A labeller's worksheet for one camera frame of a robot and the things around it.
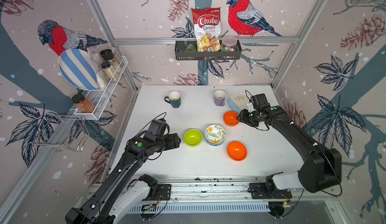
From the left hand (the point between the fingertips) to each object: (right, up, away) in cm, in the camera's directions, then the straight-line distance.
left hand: (177, 138), depth 74 cm
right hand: (+34, +9, +11) cm, 37 cm away
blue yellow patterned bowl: (+20, -6, +9) cm, 23 cm away
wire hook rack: (-42, +7, -17) cm, 46 cm away
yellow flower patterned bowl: (+21, -2, +15) cm, 26 cm away
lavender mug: (+26, +22, +30) cm, 45 cm away
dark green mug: (-6, +20, +29) cm, 35 cm away
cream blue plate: (+41, +18, +37) cm, 58 cm away
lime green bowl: (+8, -4, +15) cm, 17 cm away
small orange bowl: (+32, +7, +24) cm, 40 cm away
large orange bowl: (+33, -10, +10) cm, 36 cm away
